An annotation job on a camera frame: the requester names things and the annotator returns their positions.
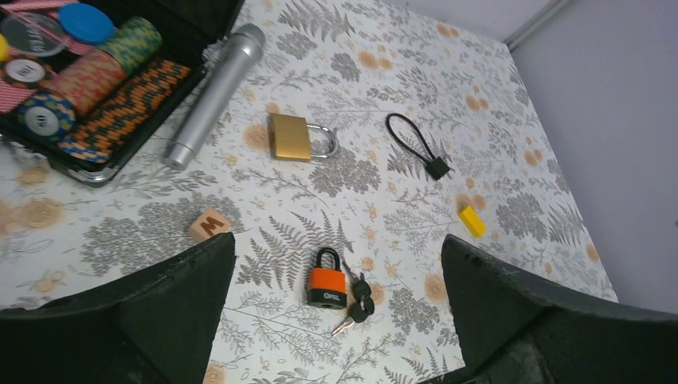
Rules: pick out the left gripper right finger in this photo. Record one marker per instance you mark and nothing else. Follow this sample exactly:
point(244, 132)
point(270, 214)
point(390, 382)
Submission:
point(514, 326)

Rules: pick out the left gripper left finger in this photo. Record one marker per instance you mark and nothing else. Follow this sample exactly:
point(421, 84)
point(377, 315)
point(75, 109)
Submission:
point(156, 325)

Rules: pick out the black padlock keys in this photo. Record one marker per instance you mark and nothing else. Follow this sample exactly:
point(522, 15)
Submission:
point(363, 305)

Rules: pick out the orange black carabiner clip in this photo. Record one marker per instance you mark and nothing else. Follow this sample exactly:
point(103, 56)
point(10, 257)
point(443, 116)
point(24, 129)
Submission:
point(327, 288)

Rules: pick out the large brass padlock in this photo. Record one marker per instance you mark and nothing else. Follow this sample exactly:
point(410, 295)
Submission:
point(290, 139)

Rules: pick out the wooden letter cube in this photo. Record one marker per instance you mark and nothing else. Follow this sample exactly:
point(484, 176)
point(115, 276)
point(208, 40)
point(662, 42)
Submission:
point(207, 225)

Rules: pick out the yellow block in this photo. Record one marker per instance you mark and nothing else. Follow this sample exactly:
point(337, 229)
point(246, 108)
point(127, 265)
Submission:
point(472, 221)

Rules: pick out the floral table mat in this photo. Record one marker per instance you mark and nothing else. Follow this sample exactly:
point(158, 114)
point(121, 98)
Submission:
point(429, 118)

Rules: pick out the black poker chip case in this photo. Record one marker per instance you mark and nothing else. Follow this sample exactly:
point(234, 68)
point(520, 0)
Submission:
point(84, 84)

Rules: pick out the silver microphone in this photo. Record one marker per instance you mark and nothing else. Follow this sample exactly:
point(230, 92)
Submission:
point(232, 62)

